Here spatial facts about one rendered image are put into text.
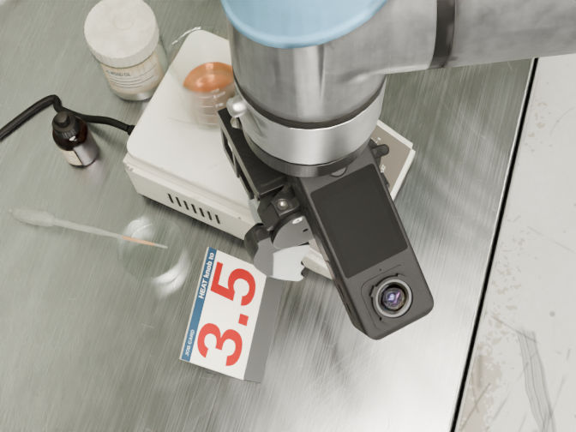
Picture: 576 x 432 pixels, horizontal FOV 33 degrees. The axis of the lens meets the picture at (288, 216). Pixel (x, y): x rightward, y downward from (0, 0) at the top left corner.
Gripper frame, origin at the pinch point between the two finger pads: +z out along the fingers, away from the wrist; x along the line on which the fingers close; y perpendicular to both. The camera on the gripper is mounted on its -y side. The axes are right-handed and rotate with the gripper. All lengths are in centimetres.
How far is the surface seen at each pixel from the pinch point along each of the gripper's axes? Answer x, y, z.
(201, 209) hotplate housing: 5.3, 9.8, 5.1
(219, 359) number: 8.7, -1.1, 8.3
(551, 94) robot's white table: -26.5, 8.1, 8.3
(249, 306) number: 4.8, 2.1, 8.9
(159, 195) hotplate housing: 7.8, 13.0, 6.7
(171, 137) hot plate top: 5.4, 14.4, 0.9
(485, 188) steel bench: -17.2, 3.0, 8.9
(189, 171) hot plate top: 5.2, 11.2, 1.0
